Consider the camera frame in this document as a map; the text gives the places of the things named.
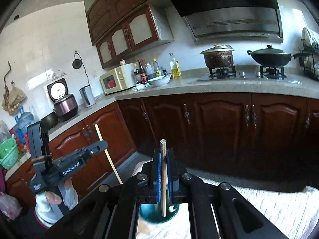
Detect green plastic basket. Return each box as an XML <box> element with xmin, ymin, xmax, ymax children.
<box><xmin>0</xmin><ymin>138</ymin><xmax>19</xmax><ymax>170</ymax></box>

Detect rice cooker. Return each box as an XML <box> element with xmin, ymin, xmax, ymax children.
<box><xmin>47</xmin><ymin>78</ymin><xmax>78</xmax><ymax>122</ymax></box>

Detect teal white utensil holder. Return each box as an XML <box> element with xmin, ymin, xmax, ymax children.
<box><xmin>140</xmin><ymin>203</ymin><xmax>179</xmax><ymax>224</ymax></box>

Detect brown wooden chopstick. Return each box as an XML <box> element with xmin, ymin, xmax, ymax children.
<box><xmin>160</xmin><ymin>139</ymin><xmax>168</xmax><ymax>218</ymax></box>

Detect black dish rack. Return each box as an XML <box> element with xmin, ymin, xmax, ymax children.
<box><xmin>299</xmin><ymin>27</ymin><xmax>318</xmax><ymax>81</ymax></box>

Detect cream microwave oven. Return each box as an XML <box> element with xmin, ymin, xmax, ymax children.
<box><xmin>99</xmin><ymin>62</ymin><xmax>138</xmax><ymax>94</ymax></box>

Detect left hand white glove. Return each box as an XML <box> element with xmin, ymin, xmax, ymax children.
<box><xmin>35</xmin><ymin>178</ymin><xmax>78</xmax><ymax>228</ymax></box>

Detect white bowl on counter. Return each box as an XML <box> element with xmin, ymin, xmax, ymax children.
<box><xmin>148</xmin><ymin>74</ymin><xmax>171</xmax><ymax>87</ymax></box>

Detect steel cooking pot with lid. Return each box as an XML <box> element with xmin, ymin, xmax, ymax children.
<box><xmin>201</xmin><ymin>44</ymin><xmax>234</xmax><ymax>69</ymax></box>

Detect range hood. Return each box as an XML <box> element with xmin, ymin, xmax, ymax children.
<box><xmin>171</xmin><ymin>0</ymin><xmax>283</xmax><ymax>43</ymax></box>

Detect dark sauce bottle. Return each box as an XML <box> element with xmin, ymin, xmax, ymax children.
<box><xmin>138</xmin><ymin>59</ymin><xmax>148</xmax><ymax>84</ymax></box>

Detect yellow oil bottle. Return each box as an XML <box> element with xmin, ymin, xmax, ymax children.
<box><xmin>169</xmin><ymin>53</ymin><xmax>181</xmax><ymax>79</ymax></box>

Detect white quilted table cloth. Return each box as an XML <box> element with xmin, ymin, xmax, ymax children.
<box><xmin>132</xmin><ymin>160</ymin><xmax>319</xmax><ymax>239</ymax></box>

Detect grey electric kettle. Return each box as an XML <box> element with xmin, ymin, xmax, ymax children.
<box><xmin>80</xmin><ymin>85</ymin><xmax>96</xmax><ymax>107</ymax></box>

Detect gas stove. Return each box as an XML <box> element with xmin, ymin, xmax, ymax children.
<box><xmin>198</xmin><ymin>65</ymin><xmax>296</xmax><ymax>82</ymax></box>

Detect light bamboo chopstick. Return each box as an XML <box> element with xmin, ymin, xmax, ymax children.
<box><xmin>94</xmin><ymin>124</ymin><xmax>123</xmax><ymax>184</ymax></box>

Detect dark wooden base cabinets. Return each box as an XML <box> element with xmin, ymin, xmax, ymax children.
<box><xmin>4</xmin><ymin>92</ymin><xmax>319</xmax><ymax>205</ymax></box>

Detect upper wall cabinet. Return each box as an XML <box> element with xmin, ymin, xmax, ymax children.
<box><xmin>86</xmin><ymin>0</ymin><xmax>174</xmax><ymax>69</ymax></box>

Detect black wok with lid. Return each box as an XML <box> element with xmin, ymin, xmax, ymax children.
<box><xmin>247</xmin><ymin>45</ymin><xmax>311</xmax><ymax>68</ymax></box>

